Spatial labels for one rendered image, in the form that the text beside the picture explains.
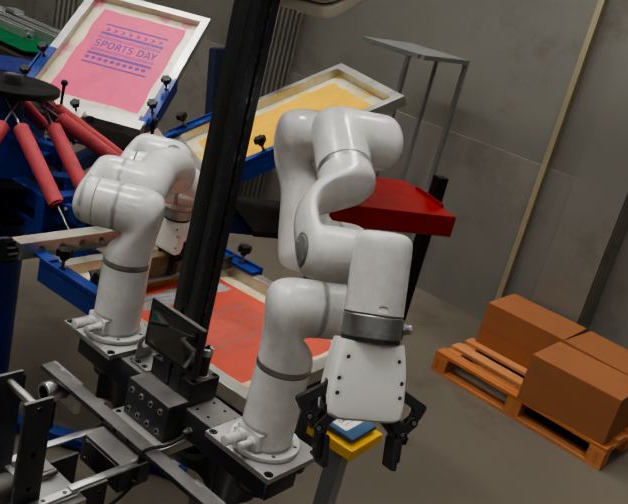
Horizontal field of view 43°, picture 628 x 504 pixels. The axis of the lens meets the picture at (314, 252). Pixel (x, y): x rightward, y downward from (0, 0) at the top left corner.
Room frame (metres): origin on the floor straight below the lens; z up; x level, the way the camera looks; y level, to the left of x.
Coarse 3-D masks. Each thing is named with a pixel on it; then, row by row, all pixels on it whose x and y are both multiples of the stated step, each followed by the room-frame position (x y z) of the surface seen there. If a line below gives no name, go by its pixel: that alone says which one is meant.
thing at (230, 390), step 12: (72, 264) 2.07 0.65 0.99; (84, 264) 2.10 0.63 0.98; (96, 264) 2.14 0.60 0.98; (240, 276) 2.34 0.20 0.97; (252, 276) 2.32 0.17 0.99; (264, 288) 2.28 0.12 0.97; (144, 324) 1.82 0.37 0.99; (324, 360) 1.88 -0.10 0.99; (216, 372) 1.68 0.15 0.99; (312, 372) 1.80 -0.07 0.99; (228, 384) 1.64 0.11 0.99; (240, 384) 1.65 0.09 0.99; (228, 396) 1.62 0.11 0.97; (240, 396) 1.61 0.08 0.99; (240, 408) 1.60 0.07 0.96
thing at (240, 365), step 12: (156, 288) 2.13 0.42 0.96; (168, 288) 2.15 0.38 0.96; (144, 312) 1.96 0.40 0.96; (252, 348) 1.91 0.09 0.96; (216, 360) 1.80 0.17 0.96; (228, 360) 1.82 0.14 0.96; (240, 360) 1.83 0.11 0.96; (252, 360) 1.85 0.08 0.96; (228, 372) 1.76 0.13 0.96; (240, 372) 1.77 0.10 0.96; (252, 372) 1.79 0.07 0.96
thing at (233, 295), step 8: (176, 280) 2.22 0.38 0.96; (232, 288) 2.27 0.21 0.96; (216, 296) 2.18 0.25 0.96; (224, 296) 2.19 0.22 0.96; (232, 296) 2.21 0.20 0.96; (240, 296) 2.22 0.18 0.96; (248, 296) 2.24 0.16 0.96; (216, 304) 2.12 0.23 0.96; (224, 304) 2.14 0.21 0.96; (248, 304) 2.18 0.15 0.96; (256, 304) 2.20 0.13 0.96; (264, 304) 2.21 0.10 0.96; (312, 344) 2.03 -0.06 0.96; (320, 344) 2.04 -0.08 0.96; (328, 344) 2.05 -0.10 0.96; (312, 352) 1.98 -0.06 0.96; (320, 352) 1.99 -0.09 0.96
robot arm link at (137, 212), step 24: (96, 192) 1.44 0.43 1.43; (120, 192) 1.45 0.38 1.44; (144, 192) 1.47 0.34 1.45; (96, 216) 1.43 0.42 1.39; (120, 216) 1.43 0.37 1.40; (144, 216) 1.44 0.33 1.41; (120, 240) 1.45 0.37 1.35; (144, 240) 1.44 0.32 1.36; (120, 264) 1.43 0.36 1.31; (144, 264) 1.46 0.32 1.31
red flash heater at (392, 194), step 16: (384, 192) 3.30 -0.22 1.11; (400, 192) 3.37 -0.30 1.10; (416, 192) 3.45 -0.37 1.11; (352, 208) 2.99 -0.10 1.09; (368, 208) 3.02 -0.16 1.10; (384, 208) 3.06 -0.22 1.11; (400, 208) 3.12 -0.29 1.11; (416, 208) 3.18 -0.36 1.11; (432, 208) 3.24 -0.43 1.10; (368, 224) 3.03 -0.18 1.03; (384, 224) 3.06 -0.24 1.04; (400, 224) 3.09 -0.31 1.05; (416, 224) 3.12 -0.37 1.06; (432, 224) 3.16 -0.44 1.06; (448, 224) 3.19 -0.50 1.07
